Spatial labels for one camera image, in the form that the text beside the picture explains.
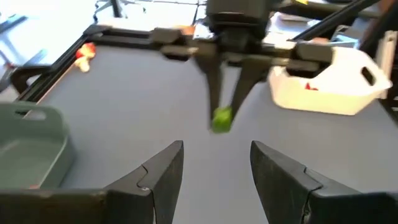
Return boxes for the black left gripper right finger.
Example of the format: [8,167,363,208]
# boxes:
[250,140,376,224]

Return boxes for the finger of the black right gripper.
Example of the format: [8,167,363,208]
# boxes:
[195,55,224,125]
[229,60,270,119]

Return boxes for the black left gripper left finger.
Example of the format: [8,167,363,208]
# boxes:
[103,139,185,224]

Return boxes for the green toy pepper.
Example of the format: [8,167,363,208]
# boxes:
[211,106,234,134]

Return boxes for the white plastic basket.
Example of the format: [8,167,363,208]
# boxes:
[268,46,393,116]

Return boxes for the red white toy radish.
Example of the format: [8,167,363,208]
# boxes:
[76,42,97,60]

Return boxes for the white toy mushroom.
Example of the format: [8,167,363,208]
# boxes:
[74,55,91,73]

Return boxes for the black diagonal rig strut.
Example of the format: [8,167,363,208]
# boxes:
[291,0,377,42]

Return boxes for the teal plastic basket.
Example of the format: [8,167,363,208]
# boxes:
[0,101,77,190]

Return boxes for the black table clamp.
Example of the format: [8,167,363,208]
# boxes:
[11,63,52,94]

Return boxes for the black table frame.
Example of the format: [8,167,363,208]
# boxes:
[11,24,159,103]

